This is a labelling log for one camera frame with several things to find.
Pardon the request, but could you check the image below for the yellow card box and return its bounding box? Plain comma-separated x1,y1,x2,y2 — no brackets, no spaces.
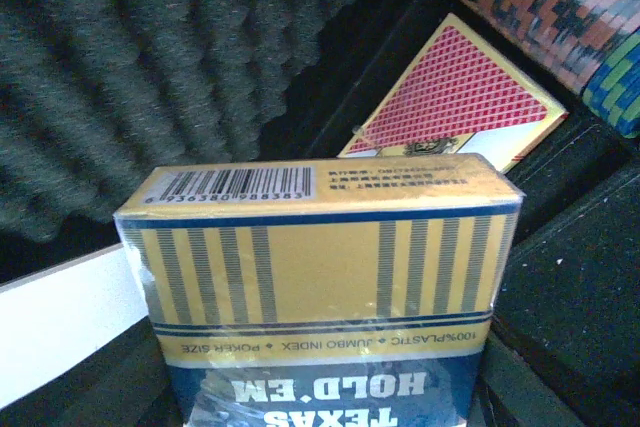
114,154,523,426

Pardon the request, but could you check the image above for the aluminium poker case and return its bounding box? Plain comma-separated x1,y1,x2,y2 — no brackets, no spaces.
1,0,639,426

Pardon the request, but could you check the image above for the blue chip stack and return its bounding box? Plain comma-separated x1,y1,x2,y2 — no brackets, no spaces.
582,29,639,138

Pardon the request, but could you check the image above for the red playing card deck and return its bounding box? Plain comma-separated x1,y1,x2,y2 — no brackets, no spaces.
339,14,568,173

